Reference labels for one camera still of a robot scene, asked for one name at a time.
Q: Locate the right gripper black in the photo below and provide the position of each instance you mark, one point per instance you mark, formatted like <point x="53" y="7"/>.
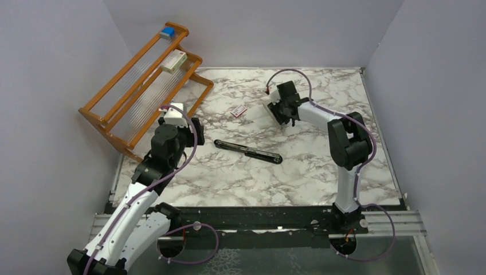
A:
<point x="280" y="119"/>

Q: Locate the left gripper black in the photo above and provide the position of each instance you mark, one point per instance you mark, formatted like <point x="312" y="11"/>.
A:
<point x="199" y="129"/>

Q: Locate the black stapler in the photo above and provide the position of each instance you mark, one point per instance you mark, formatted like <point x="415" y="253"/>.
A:
<point x="249" y="152"/>

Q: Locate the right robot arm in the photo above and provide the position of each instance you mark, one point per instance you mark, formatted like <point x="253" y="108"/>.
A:
<point x="350" y="145"/>

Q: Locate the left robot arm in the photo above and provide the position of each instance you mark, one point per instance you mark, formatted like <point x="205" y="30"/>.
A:
<point x="122" y="239"/>

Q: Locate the red white staple box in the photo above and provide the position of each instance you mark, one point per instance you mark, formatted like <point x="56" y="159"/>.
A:
<point x="239" y="110"/>

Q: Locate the orange wooden shelf rack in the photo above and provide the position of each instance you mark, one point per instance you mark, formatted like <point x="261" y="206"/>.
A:
<point x="127" y="106"/>

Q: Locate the white red box on shelf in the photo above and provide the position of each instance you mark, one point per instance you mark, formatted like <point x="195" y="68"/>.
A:
<point x="173" y="61"/>

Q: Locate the blue grey eraser block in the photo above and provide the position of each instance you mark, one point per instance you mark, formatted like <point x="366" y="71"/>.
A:
<point x="167" y="33"/>

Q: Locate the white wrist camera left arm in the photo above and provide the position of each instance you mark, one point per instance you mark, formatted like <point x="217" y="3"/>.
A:
<point x="173" y="117"/>

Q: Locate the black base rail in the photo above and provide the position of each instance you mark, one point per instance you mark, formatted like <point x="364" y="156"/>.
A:
<point x="288" y="227"/>

